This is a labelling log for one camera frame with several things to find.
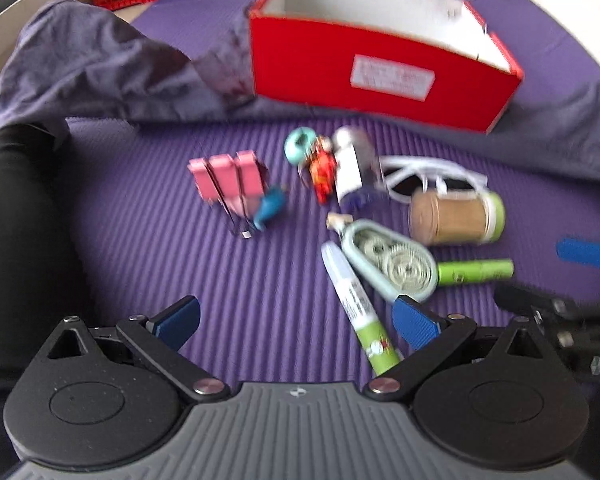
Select green highlighter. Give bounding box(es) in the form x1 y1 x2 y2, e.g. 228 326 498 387
434 258 515 286

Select teal ring toy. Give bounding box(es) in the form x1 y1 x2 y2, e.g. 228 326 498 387
284 127 318 166

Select person's black trouser leg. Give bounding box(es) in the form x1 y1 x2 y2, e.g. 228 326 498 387
0 124 88 466

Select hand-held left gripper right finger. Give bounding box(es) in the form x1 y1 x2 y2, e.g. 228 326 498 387
362 295 557 403

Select green and white marker pen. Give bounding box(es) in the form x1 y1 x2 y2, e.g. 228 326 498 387
321 241 403 377

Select red figure keychain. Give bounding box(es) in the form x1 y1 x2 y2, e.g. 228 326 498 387
304 136 337 206

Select grey purple cloth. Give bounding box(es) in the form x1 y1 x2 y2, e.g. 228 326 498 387
0 0 600 196

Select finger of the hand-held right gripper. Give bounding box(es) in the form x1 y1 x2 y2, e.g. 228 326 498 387
555 236 600 272
494 282 600 333

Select teal correction tape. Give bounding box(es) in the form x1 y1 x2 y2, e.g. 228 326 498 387
328 212 438 306

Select brown jar with green lid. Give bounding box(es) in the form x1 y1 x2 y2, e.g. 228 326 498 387
408 187 507 247

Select white spray bottle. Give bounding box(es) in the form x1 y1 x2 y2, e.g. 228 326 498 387
332 126 388 213

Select red cardboard box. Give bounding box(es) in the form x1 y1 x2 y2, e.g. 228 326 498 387
247 0 525 135

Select pink and blue pig toy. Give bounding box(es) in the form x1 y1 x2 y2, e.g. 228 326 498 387
252 186 287 232

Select pink binder clip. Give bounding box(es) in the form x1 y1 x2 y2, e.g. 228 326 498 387
209 155 238 213
189 157 213 206
234 150 270 237

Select white sunglasses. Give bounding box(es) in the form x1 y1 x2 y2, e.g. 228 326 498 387
380 156 488 206

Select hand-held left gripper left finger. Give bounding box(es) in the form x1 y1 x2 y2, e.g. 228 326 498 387
42 295 232 403

